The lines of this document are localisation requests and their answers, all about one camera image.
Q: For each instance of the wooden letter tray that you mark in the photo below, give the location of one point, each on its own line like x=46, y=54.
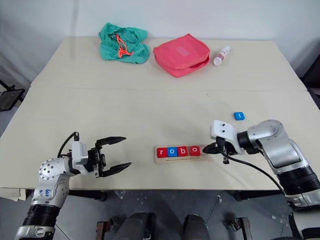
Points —
x=182, y=160

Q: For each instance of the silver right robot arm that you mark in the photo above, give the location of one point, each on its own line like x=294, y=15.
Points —
x=280, y=150

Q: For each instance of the white and pink bottle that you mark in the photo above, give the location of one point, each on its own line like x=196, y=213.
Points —
x=221, y=56

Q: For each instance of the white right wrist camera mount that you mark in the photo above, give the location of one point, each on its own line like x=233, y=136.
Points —
x=223, y=130

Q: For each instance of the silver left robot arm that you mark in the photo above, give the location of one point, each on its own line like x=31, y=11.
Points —
x=48, y=180

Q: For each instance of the rusty caster bracket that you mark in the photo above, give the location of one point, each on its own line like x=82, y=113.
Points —
x=240, y=227
x=105, y=227

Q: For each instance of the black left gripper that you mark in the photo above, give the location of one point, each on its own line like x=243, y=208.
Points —
x=96, y=160

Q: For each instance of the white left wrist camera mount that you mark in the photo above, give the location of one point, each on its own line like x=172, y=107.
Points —
x=78, y=155

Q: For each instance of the red letter r tile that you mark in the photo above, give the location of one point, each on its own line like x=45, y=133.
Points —
x=161, y=152

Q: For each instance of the pink fabric pouch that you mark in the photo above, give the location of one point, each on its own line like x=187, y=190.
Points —
x=180, y=56

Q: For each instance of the black table frame bar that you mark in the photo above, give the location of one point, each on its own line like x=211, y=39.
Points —
x=87, y=195
x=257, y=195

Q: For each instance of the dark chair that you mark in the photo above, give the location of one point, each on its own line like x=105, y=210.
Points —
x=312, y=82

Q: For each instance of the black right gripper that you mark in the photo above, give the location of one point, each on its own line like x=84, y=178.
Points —
x=226, y=147

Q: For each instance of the blue letter o tile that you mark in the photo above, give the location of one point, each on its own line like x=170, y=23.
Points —
x=171, y=151

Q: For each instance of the black metal stand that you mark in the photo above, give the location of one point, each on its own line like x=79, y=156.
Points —
x=10, y=97

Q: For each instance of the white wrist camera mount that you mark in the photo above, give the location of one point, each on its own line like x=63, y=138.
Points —
x=223, y=130
x=78, y=155

